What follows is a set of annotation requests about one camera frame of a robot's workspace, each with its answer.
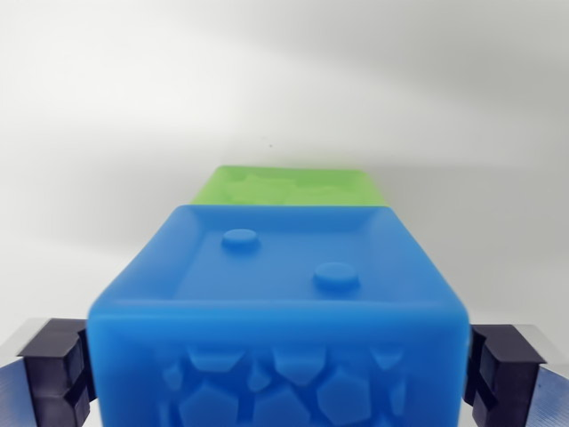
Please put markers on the green soft cube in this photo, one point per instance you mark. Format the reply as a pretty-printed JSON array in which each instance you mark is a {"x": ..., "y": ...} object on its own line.
[{"x": 289, "y": 187}]

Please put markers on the blue textured soft cube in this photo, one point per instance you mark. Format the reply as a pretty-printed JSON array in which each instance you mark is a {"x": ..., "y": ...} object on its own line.
[{"x": 280, "y": 320}]

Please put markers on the black-padded silver gripper right finger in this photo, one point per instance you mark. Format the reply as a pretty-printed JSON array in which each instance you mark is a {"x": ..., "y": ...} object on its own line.
[{"x": 511, "y": 373}]

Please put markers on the black-padded silver gripper left finger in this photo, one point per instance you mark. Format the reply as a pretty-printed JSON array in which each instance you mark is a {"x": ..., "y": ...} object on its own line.
[{"x": 46, "y": 373}]

